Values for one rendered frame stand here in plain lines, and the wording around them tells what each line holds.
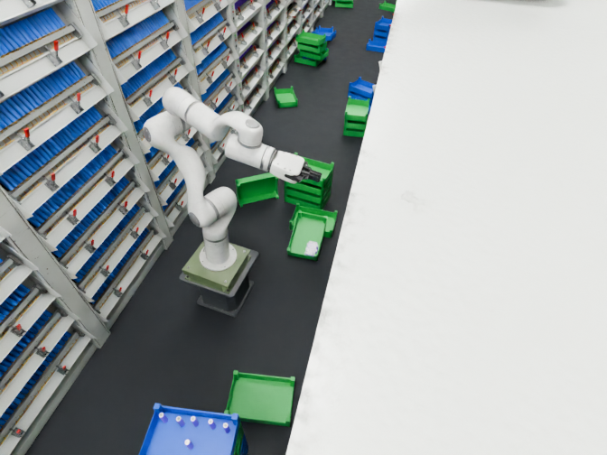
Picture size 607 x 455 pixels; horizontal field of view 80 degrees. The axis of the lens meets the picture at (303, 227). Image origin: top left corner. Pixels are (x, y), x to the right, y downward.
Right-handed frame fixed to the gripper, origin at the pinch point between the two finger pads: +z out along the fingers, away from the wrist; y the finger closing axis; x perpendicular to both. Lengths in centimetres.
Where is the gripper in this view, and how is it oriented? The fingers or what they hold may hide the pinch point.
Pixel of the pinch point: (315, 176)
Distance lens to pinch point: 125.2
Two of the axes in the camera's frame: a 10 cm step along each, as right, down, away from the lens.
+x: 2.4, -6.3, -7.4
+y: -2.4, 7.0, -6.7
